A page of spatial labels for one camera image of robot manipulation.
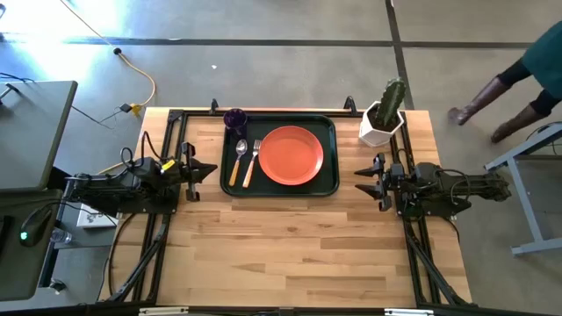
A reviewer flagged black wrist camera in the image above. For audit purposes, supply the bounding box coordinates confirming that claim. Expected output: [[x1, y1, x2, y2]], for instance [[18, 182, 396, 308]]
[[133, 156, 160, 180], [389, 162, 407, 182]]

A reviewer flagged clear water bottle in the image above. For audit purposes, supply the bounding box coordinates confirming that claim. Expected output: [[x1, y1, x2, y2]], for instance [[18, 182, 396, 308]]
[[49, 227, 74, 246]]

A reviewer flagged green cactus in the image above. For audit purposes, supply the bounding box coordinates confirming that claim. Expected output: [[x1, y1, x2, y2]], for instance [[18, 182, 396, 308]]
[[373, 76, 407, 129]]

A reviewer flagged dark green tray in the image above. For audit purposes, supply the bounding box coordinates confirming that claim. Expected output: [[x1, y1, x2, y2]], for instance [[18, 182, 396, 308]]
[[219, 113, 341, 198]]

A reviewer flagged white hexagonal plant pot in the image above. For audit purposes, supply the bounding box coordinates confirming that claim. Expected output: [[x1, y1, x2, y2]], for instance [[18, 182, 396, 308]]
[[357, 100, 406, 148]]

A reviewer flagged black device with light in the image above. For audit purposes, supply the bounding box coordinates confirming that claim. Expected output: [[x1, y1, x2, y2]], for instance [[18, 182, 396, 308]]
[[18, 205, 54, 248]]

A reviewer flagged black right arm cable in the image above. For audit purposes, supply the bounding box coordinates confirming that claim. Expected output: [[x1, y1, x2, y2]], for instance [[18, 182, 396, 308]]
[[436, 168, 472, 204]]

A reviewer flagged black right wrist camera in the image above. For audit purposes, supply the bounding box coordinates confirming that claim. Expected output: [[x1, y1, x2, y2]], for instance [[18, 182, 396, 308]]
[[389, 162, 407, 182]]

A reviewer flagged fork with wooden handle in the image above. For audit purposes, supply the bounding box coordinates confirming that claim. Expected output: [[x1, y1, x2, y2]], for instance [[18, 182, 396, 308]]
[[241, 139, 263, 190]]

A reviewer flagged grey metal table stand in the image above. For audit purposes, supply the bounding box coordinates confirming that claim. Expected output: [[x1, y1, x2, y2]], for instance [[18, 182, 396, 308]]
[[484, 122, 562, 258]]

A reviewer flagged dark purple cup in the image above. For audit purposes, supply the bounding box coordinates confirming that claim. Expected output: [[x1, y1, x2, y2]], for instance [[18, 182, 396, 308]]
[[222, 107, 249, 141]]

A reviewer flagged dark grey desk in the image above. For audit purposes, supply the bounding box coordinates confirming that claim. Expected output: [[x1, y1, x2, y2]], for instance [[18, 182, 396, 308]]
[[0, 188, 63, 302]]

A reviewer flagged orange round plate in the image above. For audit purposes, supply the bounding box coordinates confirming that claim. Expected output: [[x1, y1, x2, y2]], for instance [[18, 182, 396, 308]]
[[257, 125, 325, 187]]

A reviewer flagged white metal bracket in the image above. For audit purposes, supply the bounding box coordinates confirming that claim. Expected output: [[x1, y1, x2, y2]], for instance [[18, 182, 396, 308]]
[[383, 307, 436, 316], [138, 306, 191, 316]]

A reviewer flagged white box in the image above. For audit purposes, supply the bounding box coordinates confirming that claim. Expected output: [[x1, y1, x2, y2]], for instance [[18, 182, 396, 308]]
[[76, 201, 119, 230]]

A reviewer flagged spoon with wooden handle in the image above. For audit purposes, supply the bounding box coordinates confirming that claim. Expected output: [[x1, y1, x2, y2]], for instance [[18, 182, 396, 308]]
[[227, 138, 249, 188]]

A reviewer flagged yellow extension cable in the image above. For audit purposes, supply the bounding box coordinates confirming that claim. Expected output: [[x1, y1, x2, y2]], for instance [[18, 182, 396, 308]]
[[58, 0, 158, 118]]

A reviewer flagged black aluminium table frame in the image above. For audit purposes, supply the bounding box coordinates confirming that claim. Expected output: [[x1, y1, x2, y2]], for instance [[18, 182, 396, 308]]
[[106, 106, 473, 309]]

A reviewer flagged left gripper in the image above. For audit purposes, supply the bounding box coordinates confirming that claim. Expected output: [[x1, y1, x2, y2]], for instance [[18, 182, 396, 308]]
[[153, 140, 219, 204]]

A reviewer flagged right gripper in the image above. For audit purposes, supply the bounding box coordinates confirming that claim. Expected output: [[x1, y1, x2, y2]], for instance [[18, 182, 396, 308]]
[[353, 152, 419, 213]]

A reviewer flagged person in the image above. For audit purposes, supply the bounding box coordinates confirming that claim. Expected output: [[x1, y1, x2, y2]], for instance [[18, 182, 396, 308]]
[[447, 19, 562, 145]]

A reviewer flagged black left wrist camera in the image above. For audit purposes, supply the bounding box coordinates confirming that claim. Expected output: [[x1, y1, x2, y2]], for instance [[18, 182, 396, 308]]
[[133, 156, 160, 180]]

